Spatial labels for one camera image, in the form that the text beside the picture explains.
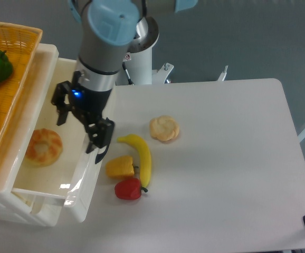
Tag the white drawer cabinet frame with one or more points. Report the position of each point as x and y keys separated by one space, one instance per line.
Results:
x=17 y=204

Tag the open white upper drawer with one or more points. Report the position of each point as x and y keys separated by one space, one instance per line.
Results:
x=69 y=182

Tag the black drawer handle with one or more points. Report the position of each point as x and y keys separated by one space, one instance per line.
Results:
x=101 y=154

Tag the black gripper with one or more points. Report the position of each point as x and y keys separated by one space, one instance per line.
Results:
x=87 y=106

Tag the red bell pepper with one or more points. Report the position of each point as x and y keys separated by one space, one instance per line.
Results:
x=129 y=189

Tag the yellow bell pepper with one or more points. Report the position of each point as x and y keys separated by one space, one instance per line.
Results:
x=121 y=167

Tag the orange woven basket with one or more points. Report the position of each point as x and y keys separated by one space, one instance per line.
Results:
x=20 y=43

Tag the glazed ring donut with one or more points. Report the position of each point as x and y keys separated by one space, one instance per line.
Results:
x=44 y=148

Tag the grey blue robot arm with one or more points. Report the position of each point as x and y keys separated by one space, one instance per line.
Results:
x=108 y=29

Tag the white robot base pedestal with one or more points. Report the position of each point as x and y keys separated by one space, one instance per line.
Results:
x=137 y=66

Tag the yellow banana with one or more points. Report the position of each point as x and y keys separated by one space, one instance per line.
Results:
x=140 y=145

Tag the pale twisted bread bun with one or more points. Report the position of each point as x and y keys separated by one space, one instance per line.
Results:
x=164 y=128

